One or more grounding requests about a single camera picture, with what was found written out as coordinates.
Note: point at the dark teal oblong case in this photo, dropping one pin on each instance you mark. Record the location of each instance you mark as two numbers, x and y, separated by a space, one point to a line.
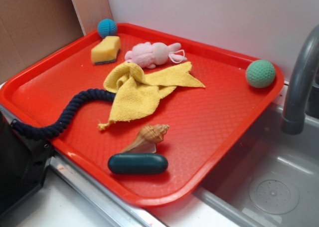
137 164

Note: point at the grey plastic sink basin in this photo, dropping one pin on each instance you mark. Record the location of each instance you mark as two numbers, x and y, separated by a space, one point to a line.
268 179

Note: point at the red plastic tray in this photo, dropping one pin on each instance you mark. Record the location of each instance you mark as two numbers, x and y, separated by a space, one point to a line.
204 123

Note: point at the yellow cloth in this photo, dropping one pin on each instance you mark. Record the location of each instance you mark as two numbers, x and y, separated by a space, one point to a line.
137 94

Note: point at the grey faucet spout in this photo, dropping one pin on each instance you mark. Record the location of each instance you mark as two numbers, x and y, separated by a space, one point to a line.
302 96

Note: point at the pink plush bunny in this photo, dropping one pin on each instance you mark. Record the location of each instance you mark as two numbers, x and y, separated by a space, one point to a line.
150 55

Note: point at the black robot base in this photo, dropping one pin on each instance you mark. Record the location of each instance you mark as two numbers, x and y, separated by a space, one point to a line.
23 167

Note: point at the yellow sponge with green pad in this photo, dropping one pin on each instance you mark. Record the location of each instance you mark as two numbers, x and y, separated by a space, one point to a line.
106 51

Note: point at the green dimpled ball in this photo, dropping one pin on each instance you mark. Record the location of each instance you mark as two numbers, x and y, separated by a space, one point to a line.
260 74

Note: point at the brown cardboard panel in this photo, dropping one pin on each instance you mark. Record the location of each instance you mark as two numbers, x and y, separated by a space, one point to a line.
30 30

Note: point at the blue crocheted ball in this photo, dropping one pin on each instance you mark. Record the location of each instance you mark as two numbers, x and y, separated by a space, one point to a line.
107 27

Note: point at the tan conch seashell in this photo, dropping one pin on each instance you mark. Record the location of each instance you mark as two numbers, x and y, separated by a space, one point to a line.
147 139

